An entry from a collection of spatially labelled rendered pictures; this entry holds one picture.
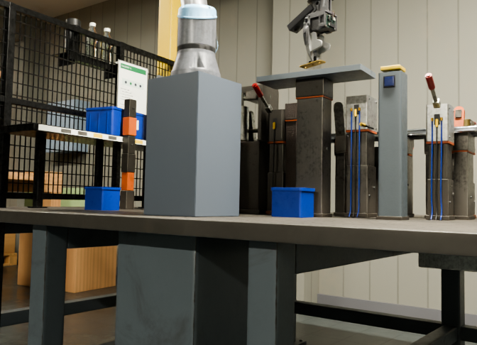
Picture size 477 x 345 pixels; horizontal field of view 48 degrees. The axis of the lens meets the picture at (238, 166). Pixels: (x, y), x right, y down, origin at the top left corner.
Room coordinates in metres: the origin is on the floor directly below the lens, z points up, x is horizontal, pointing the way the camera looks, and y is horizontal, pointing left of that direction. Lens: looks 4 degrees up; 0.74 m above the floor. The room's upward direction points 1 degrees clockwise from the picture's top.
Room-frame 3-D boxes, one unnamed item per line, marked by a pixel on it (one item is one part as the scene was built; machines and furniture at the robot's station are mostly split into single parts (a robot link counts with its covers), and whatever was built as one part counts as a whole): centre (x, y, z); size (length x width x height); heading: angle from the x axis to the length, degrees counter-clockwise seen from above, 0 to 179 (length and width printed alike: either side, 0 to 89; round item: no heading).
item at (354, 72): (1.76, -0.25, 1.16); 0.37 x 0.14 x 0.02; 57
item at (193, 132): (1.60, 0.13, 0.90); 0.20 x 0.20 x 0.40; 53
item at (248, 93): (2.05, -0.04, 0.94); 0.18 x 0.13 x 0.49; 57
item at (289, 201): (1.68, -0.17, 0.74); 0.11 x 0.10 x 0.09; 57
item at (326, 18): (1.73, -0.26, 1.36); 0.09 x 0.08 x 0.12; 46
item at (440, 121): (1.69, -0.63, 0.88); 0.12 x 0.07 x 0.36; 147
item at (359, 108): (1.84, -0.41, 0.90); 0.13 x 0.08 x 0.41; 147
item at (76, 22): (2.58, 0.82, 1.52); 0.07 x 0.07 x 0.18
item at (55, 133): (2.48, 0.63, 1.01); 0.90 x 0.22 x 0.03; 147
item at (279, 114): (1.97, -0.15, 0.89); 0.12 x 0.07 x 0.38; 147
